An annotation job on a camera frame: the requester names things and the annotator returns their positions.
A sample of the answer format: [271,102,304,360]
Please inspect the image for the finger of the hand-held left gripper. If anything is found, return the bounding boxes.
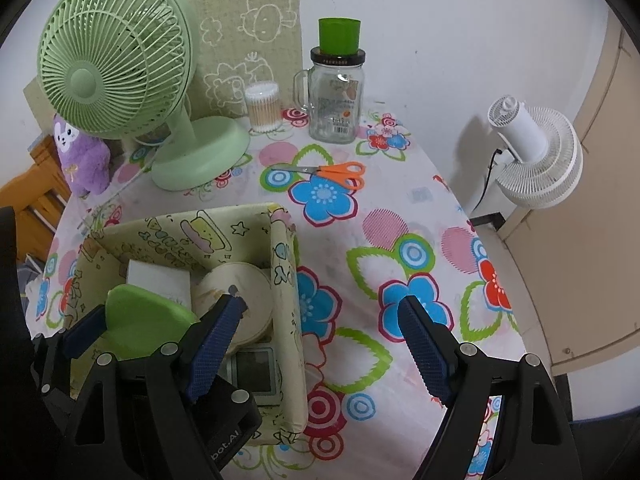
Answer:
[32,307,107,461]

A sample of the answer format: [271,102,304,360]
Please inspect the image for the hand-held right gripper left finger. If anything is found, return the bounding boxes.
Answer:
[62,295,249,480]

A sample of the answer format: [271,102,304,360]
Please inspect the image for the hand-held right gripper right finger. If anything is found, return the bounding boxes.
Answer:
[397,296,576,480]

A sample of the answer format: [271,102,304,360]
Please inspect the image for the white remote control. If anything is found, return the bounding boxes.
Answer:
[220,342,283,403]

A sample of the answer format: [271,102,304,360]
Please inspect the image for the green compact mirror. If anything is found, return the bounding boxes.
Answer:
[102,284,201,361]

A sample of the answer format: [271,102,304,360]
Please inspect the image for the yellow printed storage box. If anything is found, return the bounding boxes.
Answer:
[62,202,308,446]

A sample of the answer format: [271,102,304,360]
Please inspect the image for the white power adapter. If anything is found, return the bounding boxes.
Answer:
[125,259,193,308]

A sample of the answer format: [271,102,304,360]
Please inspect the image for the floral tablecloth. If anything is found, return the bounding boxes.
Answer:
[27,105,523,480]

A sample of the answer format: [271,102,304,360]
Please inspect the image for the purple plush toy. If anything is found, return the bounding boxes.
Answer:
[52,114,111,196]

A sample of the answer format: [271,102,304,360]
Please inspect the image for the orange scissors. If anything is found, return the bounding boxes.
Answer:
[270,161,367,191]

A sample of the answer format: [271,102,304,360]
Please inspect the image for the beige wooden door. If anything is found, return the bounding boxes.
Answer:
[500,10,640,421]

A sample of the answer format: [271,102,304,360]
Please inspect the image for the white standing fan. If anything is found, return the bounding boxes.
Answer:
[487,95,584,209]

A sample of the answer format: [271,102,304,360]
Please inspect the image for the cotton swab jar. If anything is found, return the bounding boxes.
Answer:
[244,81,281,135]

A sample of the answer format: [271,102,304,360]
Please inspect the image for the green desk fan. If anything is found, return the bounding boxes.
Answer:
[36,0,251,192]

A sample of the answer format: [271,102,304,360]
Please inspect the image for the glass jar mug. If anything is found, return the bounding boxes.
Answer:
[292,47,368,145]

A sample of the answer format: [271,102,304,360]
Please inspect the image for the printed cardboard panel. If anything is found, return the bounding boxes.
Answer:
[22,0,302,133]

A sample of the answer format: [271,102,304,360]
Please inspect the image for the green plastic cup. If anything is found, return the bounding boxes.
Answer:
[318,18,362,56]

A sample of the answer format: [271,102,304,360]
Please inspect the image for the black power cable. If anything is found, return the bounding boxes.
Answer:
[472,147,503,211]

